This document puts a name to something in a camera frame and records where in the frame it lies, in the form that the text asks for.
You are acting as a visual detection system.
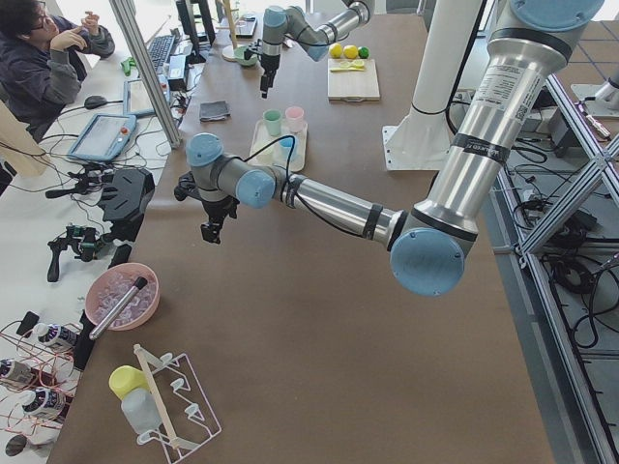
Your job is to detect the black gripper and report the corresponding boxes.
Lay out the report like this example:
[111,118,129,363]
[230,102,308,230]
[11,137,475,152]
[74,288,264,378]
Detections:
[173,173,239,244]
[249,41,280,99]

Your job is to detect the green cup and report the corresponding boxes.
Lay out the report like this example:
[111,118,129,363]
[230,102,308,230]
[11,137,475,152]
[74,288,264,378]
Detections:
[262,109,281,136]

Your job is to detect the pink cup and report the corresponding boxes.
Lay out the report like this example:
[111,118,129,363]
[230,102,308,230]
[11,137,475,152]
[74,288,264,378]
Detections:
[284,106,306,133]

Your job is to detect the blue cup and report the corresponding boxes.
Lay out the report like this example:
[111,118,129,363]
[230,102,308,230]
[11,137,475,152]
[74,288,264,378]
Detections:
[273,135,297,164]

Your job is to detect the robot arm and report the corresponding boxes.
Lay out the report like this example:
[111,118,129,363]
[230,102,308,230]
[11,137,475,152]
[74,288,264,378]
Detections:
[246,1,375,99]
[174,1,602,296]

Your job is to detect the beige rabbit tray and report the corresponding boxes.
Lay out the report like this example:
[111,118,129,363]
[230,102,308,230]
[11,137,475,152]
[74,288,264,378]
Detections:
[249,119,308,172]

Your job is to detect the green bowl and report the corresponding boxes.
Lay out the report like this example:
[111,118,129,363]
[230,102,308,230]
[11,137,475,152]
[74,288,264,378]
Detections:
[234,45,258,67]

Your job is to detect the wooden mug tree stand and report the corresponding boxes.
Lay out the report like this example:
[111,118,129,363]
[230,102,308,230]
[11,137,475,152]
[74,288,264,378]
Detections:
[216,0,238,63]

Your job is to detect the grey folded cloth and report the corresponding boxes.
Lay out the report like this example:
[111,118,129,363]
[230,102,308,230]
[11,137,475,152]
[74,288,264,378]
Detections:
[199,101,229,122]

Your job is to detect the whole lemon outer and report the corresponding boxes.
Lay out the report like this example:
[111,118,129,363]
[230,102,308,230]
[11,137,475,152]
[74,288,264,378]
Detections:
[329,43,343,59]

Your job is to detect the wooden cutting board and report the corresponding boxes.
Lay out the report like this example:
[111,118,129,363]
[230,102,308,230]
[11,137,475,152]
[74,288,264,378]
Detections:
[327,58,380,102]

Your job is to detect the metal muddler with black tip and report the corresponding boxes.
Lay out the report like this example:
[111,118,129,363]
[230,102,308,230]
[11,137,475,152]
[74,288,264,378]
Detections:
[89,276,148,340]

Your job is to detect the whole lemon near lime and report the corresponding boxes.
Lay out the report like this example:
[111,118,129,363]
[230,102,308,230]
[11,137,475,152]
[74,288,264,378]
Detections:
[342,44,359,60]

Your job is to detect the yellow plastic knife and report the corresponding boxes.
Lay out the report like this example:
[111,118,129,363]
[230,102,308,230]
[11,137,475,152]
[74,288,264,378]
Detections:
[329,67,366,73]

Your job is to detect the black monitor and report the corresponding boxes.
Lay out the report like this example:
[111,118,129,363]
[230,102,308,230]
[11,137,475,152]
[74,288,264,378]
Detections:
[174,0,216,65]

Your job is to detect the black keyboard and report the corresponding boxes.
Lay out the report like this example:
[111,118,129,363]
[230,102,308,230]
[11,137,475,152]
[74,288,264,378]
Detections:
[147,35,175,74]

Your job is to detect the pink bowl with ice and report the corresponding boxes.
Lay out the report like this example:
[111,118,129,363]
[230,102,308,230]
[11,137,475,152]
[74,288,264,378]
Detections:
[85,263,161,331]

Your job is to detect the blue teach pendant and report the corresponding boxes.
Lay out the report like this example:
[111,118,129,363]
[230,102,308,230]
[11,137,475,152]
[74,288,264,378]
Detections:
[123,79,155,117]
[67,113,136,162]

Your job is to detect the yellow cup on rack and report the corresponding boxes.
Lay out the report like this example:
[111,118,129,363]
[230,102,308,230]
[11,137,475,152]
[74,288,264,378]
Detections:
[108,365,149,399]

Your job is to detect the grey cup on rack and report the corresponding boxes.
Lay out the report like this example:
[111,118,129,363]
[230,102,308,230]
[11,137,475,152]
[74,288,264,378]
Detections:
[121,388,162,434]

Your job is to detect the seated person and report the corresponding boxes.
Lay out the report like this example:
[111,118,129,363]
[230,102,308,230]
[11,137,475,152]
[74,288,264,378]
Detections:
[1,1,115,141]

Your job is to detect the aluminium frame post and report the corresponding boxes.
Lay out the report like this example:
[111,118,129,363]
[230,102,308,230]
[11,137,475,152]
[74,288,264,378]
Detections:
[109,0,182,149]

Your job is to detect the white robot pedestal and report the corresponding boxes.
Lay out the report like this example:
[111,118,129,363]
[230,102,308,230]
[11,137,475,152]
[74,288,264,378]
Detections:
[383,0,486,171]

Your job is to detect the white wire cup rack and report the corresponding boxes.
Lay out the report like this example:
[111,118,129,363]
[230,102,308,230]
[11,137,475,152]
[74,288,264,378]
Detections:
[133,344,222,463]

